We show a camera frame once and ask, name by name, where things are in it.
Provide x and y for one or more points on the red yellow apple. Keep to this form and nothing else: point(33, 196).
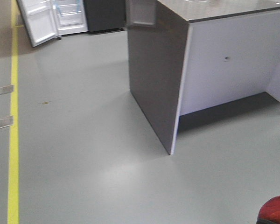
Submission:
point(270, 212)

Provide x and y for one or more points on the white open fridge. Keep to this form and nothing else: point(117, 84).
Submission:
point(93, 16)

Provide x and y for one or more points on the white fridge door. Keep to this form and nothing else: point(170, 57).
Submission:
point(38, 18)

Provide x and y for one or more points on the grey stone kitchen counter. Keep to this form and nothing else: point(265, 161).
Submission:
point(190, 55)

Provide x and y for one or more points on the silver floor plate near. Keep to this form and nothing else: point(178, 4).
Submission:
point(6, 121)

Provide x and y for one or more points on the silver floor plate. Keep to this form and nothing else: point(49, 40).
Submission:
point(6, 121)
point(6, 89)

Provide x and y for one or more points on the silver floor plate far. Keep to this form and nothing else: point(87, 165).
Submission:
point(6, 89)

